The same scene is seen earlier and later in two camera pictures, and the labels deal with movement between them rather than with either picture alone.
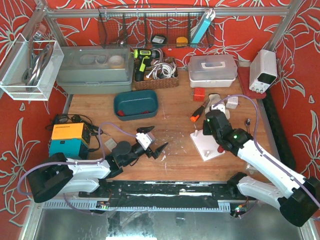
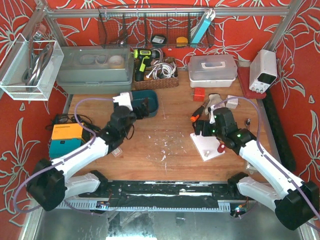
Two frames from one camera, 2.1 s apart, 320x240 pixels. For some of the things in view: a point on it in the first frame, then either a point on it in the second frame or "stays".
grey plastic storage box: [95, 70] stays
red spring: [220, 149] stays
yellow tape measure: [181, 41] stays
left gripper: [150, 146] to [139, 110]
